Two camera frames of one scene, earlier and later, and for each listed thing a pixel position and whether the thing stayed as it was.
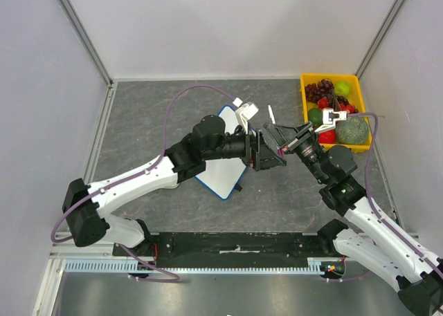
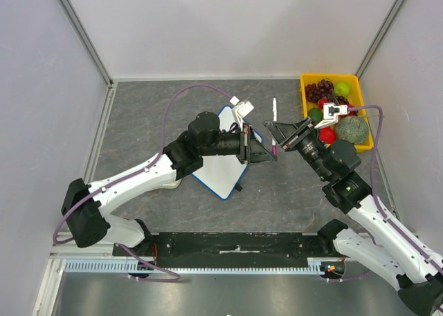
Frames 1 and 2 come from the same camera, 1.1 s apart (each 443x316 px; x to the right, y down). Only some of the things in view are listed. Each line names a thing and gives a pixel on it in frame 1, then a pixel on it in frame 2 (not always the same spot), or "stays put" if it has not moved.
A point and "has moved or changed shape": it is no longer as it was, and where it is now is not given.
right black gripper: x=298 y=138 stays put
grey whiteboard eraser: x=167 y=183 stays put
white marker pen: x=271 y=114 has moved or changed shape
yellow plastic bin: x=354 y=97 stays put
